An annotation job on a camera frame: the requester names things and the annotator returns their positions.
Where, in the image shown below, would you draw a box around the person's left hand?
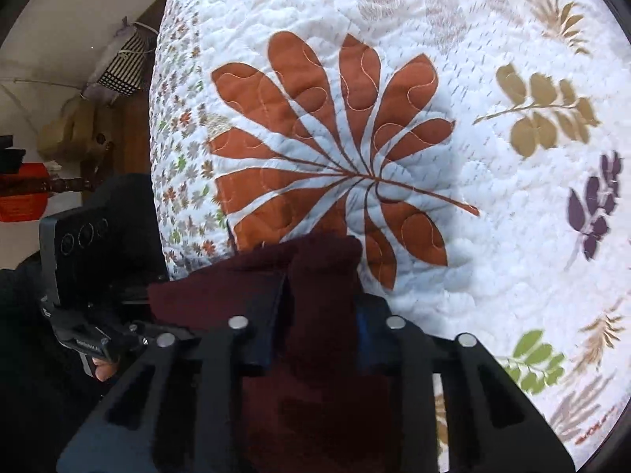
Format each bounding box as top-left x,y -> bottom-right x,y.
93,357 -> 120,383

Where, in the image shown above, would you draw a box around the turned wooden rail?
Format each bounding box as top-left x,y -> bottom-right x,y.
0,175 -> 102,197

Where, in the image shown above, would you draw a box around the red box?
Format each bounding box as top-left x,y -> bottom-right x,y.
0,162 -> 52,222

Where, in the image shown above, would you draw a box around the maroon pants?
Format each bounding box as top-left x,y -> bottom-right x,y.
148,231 -> 444,473

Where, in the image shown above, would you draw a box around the checked bag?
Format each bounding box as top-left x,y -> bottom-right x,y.
81,17 -> 159,104

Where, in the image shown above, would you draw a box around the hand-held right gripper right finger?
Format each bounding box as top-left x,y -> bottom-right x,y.
354,296 -> 577,473

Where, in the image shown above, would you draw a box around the brown paper bag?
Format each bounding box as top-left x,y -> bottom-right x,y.
37,96 -> 116,163

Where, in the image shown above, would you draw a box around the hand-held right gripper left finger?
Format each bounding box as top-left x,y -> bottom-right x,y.
56,273 -> 287,473

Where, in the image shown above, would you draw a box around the white floral quilt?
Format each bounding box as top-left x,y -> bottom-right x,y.
148,0 -> 628,473

